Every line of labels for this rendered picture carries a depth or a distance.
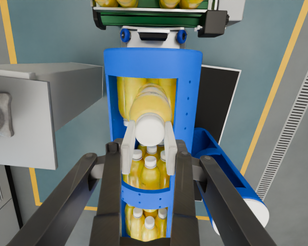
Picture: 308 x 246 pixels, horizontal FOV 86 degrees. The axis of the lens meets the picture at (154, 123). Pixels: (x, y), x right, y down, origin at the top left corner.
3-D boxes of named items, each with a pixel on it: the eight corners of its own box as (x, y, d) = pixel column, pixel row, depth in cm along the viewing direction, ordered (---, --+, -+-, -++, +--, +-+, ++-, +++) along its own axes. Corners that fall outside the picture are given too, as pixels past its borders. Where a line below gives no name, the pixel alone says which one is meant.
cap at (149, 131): (161, 142, 23) (161, 149, 22) (133, 137, 23) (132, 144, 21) (166, 117, 22) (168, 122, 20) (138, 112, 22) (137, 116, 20)
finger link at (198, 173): (178, 167, 13) (216, 168, 13) (172, 138, 18) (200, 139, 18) (177, 181, 14) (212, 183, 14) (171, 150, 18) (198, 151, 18)
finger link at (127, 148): (129, 174, 15) (121, 174, 15) (135, 140, 22) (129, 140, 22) (128, 147, 14) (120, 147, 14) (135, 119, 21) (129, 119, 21)
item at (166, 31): (140, 41, 63) (137, 37, 51) (140, 34, 62) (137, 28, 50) (166, 42, 63) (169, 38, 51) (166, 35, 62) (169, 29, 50)
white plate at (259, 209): (281, 213, 80) (279, 211, 81) (237, 191, 75) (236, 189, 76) (243, 246, 89) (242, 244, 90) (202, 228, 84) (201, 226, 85)
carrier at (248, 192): (216, 135, 163) (193, 122, 158) (280, 211, 81) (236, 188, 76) (199, 156, 172) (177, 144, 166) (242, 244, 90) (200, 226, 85)
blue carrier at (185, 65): (126, 218, 94) (113, 281, 67) (117, 51, 62) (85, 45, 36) (176, 221, 93) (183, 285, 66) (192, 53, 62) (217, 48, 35)
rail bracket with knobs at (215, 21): (191, 37, 65) (198, 33, 55) (193, 16, 62) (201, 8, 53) (216, 38, 65) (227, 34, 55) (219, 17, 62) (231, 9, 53)
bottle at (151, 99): (162, 113, 41) (169, 154, 24) (134, 108, 41) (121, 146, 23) (168, 85, 39) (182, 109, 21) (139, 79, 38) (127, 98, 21)
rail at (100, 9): (96, 11, 57) (93, 9, 54) (96, 9, 57) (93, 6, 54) (210, 14, 58) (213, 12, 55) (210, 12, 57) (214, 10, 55)
